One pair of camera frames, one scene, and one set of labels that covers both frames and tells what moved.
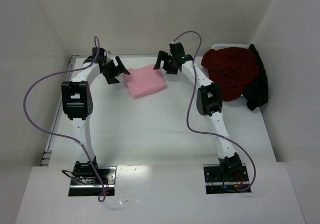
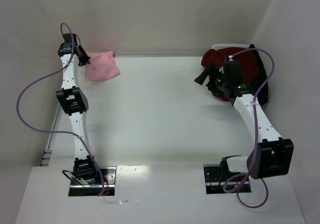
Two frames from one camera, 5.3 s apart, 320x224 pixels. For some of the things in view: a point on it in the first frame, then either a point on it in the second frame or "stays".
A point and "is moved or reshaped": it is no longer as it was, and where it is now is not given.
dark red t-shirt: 234,68 stays
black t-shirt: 256,93 stays
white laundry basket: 227,45 stays
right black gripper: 166,63 -> 212,76
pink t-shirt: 144,80 is moved or reshaped
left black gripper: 111,70 -> 81,55
